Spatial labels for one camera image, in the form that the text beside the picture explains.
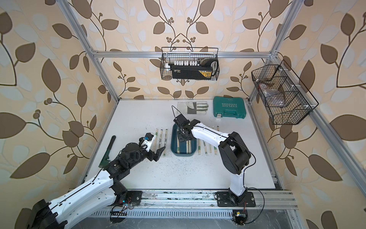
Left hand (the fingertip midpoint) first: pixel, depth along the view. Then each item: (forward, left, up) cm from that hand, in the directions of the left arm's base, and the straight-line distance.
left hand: (158, 142), depth 78 cm
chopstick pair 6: (+7, -10, -15) cm, 19 cm away
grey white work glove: (+40, -23, -15) cm, 49 cm away
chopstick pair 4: (+5, -32, -16) cm, 36 cm away
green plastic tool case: (+37, -49, -10) cm, 62 cm away
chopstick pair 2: (+7, -25, -16) cm, 30 cm away
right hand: (+10, -14, -10) cm, 20 cm away
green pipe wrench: (-5, +35, -17) cm, 39 cm away
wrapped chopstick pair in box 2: (+6, -16, -16) cm, 23 cm away
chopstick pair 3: (+5, -28, -16) cm, 33 cm away
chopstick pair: (+9, -2, -16) cm, 19 cm away
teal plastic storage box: (+6, -13, -16) cm, 21 cm away
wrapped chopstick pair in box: (+6, -18, -16) cm, 25 cm away
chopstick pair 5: (+3, -35, -16) cm, 38 cm away
